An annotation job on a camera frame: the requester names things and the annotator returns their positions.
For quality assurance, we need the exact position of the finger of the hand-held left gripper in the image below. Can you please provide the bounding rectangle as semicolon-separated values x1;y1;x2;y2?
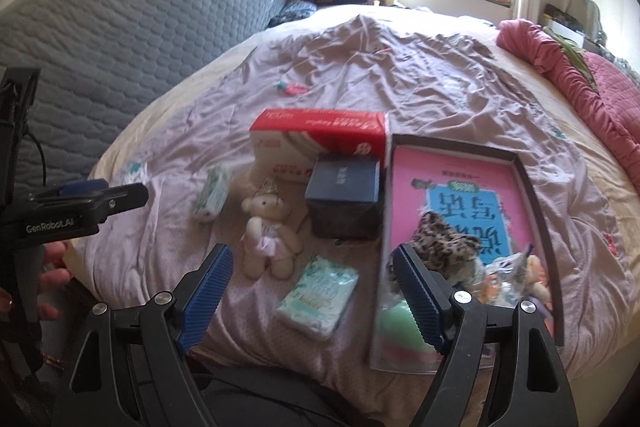
75;183;149;224
55;179;110;198

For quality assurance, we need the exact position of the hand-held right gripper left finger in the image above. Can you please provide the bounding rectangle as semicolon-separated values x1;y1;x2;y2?
52;243;236;427

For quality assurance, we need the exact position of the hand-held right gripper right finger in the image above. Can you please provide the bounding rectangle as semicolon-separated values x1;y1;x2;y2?
391;243;581;427

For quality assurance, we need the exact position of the green puff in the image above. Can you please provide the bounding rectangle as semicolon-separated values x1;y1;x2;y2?
370;252;451;374

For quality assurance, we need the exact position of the leopard print scrunchie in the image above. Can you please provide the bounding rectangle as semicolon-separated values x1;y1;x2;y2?
412;211;483;283

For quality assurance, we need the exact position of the cream teddy bear purple skirt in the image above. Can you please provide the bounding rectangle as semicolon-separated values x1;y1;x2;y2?
517;254;556;325

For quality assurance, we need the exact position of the pink book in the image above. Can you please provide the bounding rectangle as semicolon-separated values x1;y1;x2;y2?
372;133;566;350
385;146;538;270

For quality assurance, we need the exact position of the person's left hand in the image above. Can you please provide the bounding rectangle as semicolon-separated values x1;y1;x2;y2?
37;241;72;322

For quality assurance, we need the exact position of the pale green tissue pack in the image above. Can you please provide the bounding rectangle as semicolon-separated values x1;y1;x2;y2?
276;254;360;342
192;165;231;223

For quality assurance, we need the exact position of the white floral scrunchie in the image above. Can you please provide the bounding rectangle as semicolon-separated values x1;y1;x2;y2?
492;252;531;303

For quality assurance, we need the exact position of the cream teddy bear pink skirt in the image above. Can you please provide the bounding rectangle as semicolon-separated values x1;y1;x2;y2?
241;179;305;280

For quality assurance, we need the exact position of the dark blue box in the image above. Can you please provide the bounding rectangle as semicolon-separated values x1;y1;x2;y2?
304;154;383;240

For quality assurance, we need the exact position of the grey quilted headboard cover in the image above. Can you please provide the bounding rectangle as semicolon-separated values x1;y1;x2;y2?
0;0;290;188

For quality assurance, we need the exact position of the red and white tissue box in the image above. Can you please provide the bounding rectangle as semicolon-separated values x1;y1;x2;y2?
249;108;391;182

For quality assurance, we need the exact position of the lilac bed sheet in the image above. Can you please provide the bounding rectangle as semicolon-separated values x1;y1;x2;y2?
90;4;640;408

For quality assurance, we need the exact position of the dark patterned cloth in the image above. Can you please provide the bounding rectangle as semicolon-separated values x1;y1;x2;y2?
270;0;317;28

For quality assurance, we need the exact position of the pink quilted blanket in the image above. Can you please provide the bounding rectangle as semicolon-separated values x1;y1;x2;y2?
496;19;640;192

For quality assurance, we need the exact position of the green patterned cloth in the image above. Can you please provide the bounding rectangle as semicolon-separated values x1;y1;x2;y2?
550;29;598;92

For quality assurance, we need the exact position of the black box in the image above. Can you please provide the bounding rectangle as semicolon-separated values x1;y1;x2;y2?
544;3;583;30

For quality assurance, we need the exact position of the pale scalloped mirror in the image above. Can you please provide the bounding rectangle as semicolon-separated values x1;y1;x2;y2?
570;0;603;40

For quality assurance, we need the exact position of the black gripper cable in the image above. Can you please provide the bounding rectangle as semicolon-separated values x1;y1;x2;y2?
22;127;49;188

